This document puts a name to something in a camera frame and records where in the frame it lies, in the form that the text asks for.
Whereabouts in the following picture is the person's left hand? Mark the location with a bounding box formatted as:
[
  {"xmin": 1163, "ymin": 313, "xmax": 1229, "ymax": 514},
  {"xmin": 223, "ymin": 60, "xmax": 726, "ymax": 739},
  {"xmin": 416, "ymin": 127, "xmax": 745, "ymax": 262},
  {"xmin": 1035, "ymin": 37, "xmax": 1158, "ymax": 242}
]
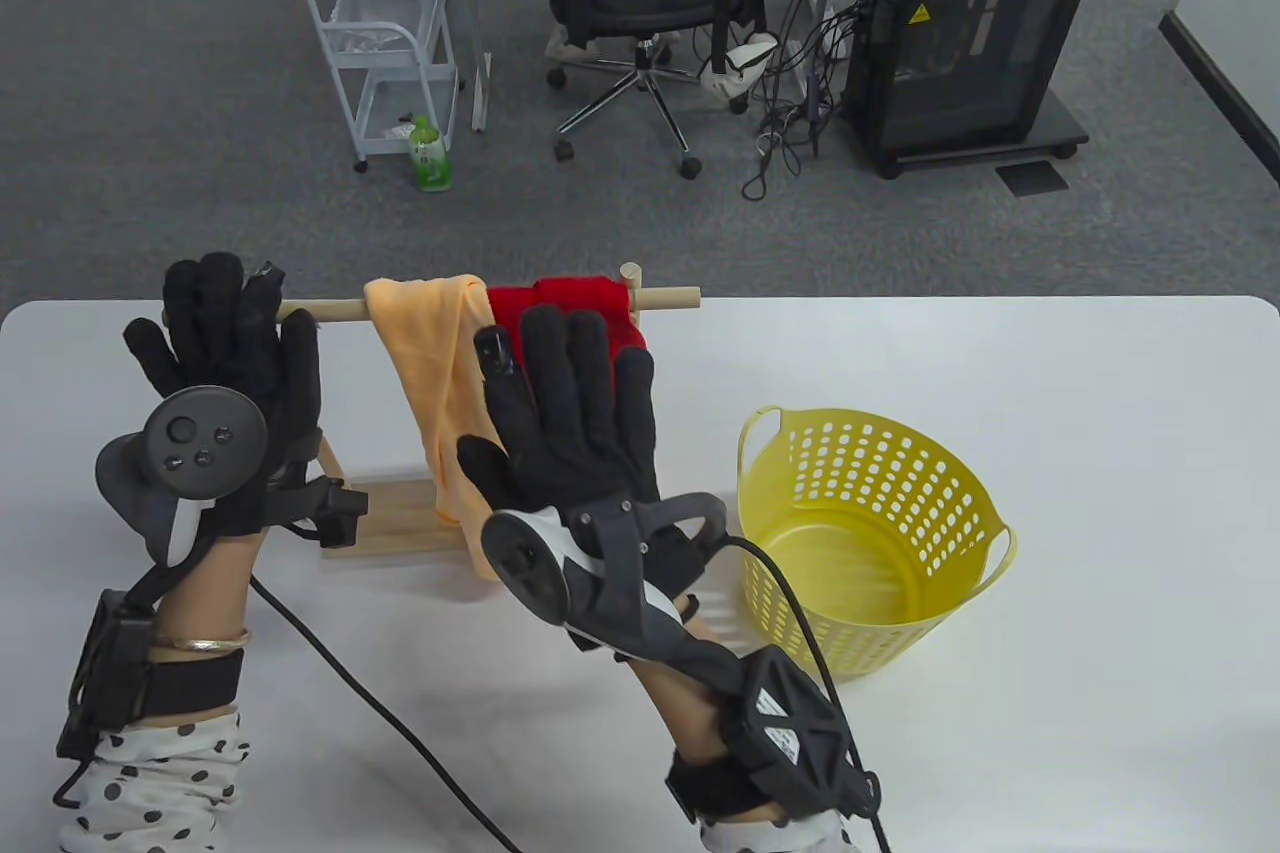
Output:
[{"xmin": 124, "ymin": 253, "xmax": 323, "ymax": 539}]

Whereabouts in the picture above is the person's right hand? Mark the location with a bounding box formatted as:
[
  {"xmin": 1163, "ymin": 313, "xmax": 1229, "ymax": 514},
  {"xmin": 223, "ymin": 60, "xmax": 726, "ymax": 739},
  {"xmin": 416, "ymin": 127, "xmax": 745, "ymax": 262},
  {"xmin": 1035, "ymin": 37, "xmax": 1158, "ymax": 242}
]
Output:
[{"xmin": 457, "ymin": 305, "xmax": 661, "ymax": 516}]

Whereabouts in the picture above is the grey hand controller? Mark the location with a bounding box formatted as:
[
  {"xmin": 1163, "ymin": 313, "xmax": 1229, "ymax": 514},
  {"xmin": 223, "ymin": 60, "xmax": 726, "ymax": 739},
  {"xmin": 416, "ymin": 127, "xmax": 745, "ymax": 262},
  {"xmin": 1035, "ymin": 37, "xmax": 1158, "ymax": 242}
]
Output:
[
  {"xmin": 96, "ymin": 386, "xmax": 369, "ymax": 569},
  {"xmin": 482, "ymin": 491, "xmax": 749, "ymax": 689}
]

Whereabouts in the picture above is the red towel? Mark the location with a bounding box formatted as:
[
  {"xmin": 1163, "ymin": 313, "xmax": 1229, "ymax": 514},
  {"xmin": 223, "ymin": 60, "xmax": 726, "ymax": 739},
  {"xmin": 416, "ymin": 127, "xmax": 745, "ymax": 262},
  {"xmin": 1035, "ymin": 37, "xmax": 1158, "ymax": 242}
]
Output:
[{"xmin": 487, "ymin": 275, "xmax": 649, "ymax": 364}]

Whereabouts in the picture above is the orange towel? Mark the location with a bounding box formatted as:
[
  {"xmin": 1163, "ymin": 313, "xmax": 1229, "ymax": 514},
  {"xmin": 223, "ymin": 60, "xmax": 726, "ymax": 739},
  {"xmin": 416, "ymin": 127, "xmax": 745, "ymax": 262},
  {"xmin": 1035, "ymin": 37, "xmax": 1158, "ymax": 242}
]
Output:
[{"xmin": 363, "ymin": 274, "xmax": 511, "ymax": 584}]

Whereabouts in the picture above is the wooden towel rack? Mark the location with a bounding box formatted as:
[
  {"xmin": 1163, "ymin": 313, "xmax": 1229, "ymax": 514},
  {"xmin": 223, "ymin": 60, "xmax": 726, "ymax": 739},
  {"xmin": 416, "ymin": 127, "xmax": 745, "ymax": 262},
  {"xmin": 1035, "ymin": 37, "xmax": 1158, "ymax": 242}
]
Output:
[{"xmin": 270, "ymin": 261, "xmax": 702, "ymax": 561}]

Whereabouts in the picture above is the person's left forearm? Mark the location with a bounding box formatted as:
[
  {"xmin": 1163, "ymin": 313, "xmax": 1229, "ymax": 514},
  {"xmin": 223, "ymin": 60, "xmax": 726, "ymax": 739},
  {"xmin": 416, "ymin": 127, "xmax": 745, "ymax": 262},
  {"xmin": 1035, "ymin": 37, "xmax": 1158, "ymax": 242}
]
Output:
[{"xmin": 58, "ymin": 525, "xmax": 269, "ymax": 853}]

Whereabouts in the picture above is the person's right forearm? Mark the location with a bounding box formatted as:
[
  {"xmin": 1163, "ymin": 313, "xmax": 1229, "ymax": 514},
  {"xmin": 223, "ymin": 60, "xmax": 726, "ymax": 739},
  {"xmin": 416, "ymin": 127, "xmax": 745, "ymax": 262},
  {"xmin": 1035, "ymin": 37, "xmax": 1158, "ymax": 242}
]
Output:
[{"xmin": 620, "ymin": 648, "xmax": 861, "ymax": 853}]

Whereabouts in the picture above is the green plastic bottle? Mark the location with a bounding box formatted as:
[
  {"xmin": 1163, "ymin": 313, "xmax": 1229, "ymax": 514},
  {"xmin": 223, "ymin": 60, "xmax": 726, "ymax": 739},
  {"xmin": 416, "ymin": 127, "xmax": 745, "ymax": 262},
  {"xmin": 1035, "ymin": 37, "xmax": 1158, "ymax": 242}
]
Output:
[{"xmin": 408, "ymin": 115, "xmax": 453, "ymax": 193}]

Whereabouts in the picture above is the yellow perforated plastic basket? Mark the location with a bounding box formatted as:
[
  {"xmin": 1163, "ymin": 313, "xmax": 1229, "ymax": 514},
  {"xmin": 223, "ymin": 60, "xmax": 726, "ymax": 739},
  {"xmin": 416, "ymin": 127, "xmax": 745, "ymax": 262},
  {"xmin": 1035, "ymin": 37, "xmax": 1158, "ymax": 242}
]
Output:
[{"xmin": 738, "ymin": 405, "xmax": 1019, "ymax": 681}]

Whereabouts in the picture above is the white rolling cart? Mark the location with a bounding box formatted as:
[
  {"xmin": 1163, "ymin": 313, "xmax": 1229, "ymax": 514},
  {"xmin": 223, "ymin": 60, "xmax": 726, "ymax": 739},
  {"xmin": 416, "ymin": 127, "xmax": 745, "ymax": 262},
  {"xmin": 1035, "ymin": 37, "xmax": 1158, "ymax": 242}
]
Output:
[{"xmin": 296, "ymin": 0, "xmax": 463, "ymax": 174}]

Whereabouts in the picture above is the clear plastic bag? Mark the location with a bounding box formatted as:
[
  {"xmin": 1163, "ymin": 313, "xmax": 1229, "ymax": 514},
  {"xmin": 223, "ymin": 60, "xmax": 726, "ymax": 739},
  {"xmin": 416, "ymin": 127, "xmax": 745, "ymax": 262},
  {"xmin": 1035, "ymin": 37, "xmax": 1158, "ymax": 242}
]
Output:
[{"xmin": 330, "ymin": 0, "xmax": 446, "ymax": 54}]

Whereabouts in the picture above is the black floor plate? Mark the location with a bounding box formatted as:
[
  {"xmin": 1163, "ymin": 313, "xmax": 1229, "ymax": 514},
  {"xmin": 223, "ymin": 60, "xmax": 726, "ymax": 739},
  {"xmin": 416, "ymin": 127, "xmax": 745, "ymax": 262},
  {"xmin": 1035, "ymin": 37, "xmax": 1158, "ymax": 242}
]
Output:
[{"xmin": 995, "ymin": 160, "xmax": 1069, "ymax": 198}]

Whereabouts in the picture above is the black computer tower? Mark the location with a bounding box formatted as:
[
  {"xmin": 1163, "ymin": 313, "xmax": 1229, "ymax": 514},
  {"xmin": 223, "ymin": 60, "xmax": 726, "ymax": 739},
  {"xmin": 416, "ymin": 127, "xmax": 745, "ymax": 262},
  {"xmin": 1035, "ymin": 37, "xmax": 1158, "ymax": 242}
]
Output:
[{"xmin": 845, "ymin": 0, "xmax": 1095, "ymax": 164}]

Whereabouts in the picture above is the black wheeled tower stand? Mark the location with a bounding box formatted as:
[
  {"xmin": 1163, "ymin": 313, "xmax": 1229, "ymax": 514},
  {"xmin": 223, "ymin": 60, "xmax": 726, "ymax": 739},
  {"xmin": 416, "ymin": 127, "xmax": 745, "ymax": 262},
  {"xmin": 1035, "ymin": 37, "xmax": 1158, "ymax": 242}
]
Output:
[{"xmin": 850, "ymin": 103, "xmax": 1091, "ymax": 181}]

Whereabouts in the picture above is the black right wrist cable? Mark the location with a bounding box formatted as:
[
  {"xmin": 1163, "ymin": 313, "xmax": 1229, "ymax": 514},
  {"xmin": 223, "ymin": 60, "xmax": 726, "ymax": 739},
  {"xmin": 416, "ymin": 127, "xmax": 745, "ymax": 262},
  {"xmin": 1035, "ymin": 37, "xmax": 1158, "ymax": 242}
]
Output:
[{"xmin": 715, "ymin": 536, "xmax": 891, "ymax": 853}]

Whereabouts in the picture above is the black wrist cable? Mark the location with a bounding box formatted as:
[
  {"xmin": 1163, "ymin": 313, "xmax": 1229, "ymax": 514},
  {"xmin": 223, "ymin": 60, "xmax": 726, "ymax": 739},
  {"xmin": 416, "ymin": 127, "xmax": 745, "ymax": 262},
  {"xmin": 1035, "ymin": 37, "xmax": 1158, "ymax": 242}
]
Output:
[
  {"xmin": 715, "ymin": 536, "xmax": 891, "ymax": 853},
  {"xmin": 250, "ymin": 578, "xmax": 526, "ymax": 853}
]

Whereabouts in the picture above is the gold bracelet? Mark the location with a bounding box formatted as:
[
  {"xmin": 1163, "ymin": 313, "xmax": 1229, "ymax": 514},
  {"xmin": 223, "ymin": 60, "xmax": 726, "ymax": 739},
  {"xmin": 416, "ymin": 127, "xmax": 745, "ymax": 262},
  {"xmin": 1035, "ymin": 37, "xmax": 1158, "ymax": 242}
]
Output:
[{"xmin": 150, "ymin": 628, "xmax": 251, "ymax": 651}]

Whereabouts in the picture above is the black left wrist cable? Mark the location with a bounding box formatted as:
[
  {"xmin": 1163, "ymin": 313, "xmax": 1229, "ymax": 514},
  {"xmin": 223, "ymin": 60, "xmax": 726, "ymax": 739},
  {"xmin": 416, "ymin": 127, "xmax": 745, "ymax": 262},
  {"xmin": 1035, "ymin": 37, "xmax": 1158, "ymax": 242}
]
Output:
[{"xmin": 250, "ymin": 578, "xmax": 526, "ymax": 853}]

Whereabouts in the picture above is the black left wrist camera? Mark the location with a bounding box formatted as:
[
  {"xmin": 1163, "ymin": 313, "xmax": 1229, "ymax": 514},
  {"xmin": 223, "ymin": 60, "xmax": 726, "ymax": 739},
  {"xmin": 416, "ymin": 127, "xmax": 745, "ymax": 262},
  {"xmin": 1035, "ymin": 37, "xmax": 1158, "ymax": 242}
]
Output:
[{"xmin": 57, "ymin": 590, "xmax": 246, "ymax": 759}]

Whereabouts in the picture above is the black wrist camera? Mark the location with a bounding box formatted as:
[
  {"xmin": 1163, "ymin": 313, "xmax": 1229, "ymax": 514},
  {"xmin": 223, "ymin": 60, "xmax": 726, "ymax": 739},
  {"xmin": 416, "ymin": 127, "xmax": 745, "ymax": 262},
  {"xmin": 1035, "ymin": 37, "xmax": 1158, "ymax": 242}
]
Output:
[
  {"xmin": 57, "ymin": 590, "xmax": 246, "ymax": 759},
  {"xmin": 665, "ymin": 645, "xmax": 883, "ymax": 824}
]

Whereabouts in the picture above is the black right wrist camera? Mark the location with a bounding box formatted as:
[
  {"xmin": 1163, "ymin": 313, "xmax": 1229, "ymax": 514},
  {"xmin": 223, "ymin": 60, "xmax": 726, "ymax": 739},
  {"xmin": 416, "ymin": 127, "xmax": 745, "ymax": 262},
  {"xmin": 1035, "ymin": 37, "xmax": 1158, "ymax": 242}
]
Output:
[{"xmin": 665, "ymin": 645, "xmax": 883, "ymax": 824}]

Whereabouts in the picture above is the bundle of black cables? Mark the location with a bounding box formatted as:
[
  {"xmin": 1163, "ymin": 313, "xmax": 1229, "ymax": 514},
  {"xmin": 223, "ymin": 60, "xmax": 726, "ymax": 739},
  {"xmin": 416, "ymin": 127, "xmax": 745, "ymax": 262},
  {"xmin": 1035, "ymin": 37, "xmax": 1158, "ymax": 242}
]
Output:
[{"xmin": 740, "ymin": 0, "xmax": 871, "ymax": 202}]

